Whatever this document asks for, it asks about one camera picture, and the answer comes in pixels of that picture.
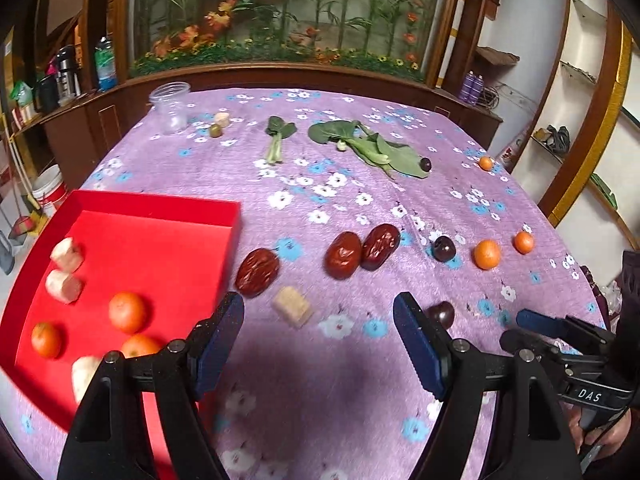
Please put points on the clear plastic cup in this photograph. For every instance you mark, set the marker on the clear plastic cup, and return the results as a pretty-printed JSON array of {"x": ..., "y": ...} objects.
[{"x": 169, "y": 105}]

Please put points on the beige sugarcane chunk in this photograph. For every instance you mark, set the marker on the beige sugarcane chunk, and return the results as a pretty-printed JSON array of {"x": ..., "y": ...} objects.
[
  {"x": 63, "y": 286},
  {"x": 67, "y": 255},
  {"x": 292, "y": 306}
]

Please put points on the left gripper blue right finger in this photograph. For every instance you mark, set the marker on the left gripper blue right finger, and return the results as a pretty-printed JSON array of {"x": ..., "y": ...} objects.
[{"x": 426, "y": 343}]

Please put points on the steel thermos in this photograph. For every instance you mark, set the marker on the steel thermos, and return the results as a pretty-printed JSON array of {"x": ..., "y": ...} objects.
[{"x": 67, "y": 75}]

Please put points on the flower garden wall picture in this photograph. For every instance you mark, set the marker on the flower garden wall picture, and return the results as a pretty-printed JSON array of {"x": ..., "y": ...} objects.
[{"x": 390, "y": 37}]

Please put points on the right hand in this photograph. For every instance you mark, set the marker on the right hand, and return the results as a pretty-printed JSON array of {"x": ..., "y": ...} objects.
[{"x": 610, "y": 439}]

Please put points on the small bok choy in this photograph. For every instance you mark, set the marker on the small bok choy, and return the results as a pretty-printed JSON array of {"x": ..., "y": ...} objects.
[{"x": 278, "y": 130}]

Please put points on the dark plum on leaf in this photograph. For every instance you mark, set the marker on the dark plum on leaf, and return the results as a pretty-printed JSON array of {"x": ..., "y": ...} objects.
[{"x": 426, "y": 164}]

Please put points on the orange tangerine in tray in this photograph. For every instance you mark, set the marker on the orange tangerine in tray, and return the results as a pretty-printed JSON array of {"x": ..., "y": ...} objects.
[
  {"x": 139, "y": 345},
  {"x": 47, "y": 340}
]

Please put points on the green label bottle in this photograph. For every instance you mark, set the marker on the green label bottle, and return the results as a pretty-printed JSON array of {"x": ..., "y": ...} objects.
[{"x": 105, "y": 64}]

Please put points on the small far kumquat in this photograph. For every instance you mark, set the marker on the small far kumquat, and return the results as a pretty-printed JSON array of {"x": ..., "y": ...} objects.
[{"x": 485, "y": 163}]

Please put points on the red tray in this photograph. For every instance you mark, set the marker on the red tray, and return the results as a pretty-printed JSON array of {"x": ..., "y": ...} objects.
[{"x": 125, "y": 418}]

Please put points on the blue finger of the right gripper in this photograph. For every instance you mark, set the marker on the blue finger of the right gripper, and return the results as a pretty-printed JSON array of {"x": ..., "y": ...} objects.
[
  {"x": 551, "y": 359},
  {"x": 545, "y": 325}
]

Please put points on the green olive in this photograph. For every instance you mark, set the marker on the green olive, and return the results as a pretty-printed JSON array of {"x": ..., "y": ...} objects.
[{"x": 215, "y": 131}]

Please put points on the red date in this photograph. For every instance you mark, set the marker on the red date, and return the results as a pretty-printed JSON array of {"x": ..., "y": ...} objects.
[
  {"x": 257, "y": 272},
  {"x": 342, "y": 258},
  {"x": 379, "y": 245}
]

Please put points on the large bok choy leaves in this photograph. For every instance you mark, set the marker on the large bok choy leaves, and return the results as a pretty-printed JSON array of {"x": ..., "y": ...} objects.
[{"x": 371, "y": 147}]

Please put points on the wooden cabinet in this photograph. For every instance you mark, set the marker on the wooden cabinet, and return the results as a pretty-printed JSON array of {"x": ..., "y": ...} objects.
[{"x": 85, "y": 136}]

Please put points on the orange tangerine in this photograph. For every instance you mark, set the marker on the orange tangerine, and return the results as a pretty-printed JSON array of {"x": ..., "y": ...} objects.
[
  {"x": 128, "y": 312},
  {"x": 487, "y": 254},
  {"x": 139, "y": 345},
  {"x": 47, "y": 340},
  {"x": 524, "y": 242}
]

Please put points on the white bucket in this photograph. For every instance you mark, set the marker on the white bucket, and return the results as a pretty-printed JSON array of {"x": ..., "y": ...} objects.
[{"x": 49, "y": 190}]

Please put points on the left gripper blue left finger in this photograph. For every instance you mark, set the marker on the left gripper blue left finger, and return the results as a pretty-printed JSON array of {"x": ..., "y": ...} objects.
[{"x": 213, "y": 340}]

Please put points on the purple floral tablecloth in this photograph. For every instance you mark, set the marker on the purple floral tablecloth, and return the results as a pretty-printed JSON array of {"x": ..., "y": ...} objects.
[{"x": 360, "y": 200}]

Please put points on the small beige chunk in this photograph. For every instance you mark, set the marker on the small beige chunk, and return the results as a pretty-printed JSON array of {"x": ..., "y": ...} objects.
[{"x": 222, "y": 119}]

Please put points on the purple spray cans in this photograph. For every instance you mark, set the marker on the purple spray cans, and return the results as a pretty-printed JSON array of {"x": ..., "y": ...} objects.
[{"x": 472, "y": 86}]

